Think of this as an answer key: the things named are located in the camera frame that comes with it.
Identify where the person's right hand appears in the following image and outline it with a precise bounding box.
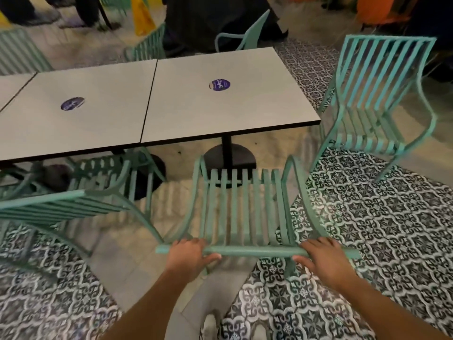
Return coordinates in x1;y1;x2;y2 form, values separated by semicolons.
293;237;359;291

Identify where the person's left hand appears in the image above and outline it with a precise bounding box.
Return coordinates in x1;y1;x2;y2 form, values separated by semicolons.
165;238;222;282

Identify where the teal slatted metal chair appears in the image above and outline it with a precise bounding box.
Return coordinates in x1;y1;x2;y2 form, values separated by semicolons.
0;28;54;76
98;0;150;15
123;23;167;63
0;147;167;271
214;9;271;53
310;34;438;183
156;154;362;280

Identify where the person's left forearm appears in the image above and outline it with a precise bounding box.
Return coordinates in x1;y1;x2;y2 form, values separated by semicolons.
100;268;189;340

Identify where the person's right forearm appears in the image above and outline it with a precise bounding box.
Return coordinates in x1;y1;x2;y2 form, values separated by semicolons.
336;275;453;340

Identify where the person's white left shoe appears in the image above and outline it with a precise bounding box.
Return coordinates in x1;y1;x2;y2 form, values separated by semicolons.
200;312;221;340

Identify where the grey square table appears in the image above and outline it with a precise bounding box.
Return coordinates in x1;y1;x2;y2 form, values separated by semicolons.
0;59;158;164
0;72;37;112
140;47;321;146

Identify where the yellow floor sign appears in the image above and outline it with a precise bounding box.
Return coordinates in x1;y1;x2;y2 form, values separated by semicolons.
130;0;156;36

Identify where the orange chair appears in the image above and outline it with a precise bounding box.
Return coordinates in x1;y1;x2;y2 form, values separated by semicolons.
355;0;413;29

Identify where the black round table pedestal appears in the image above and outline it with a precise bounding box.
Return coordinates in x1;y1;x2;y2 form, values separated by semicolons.
203;136;257;189
113;149;167;201

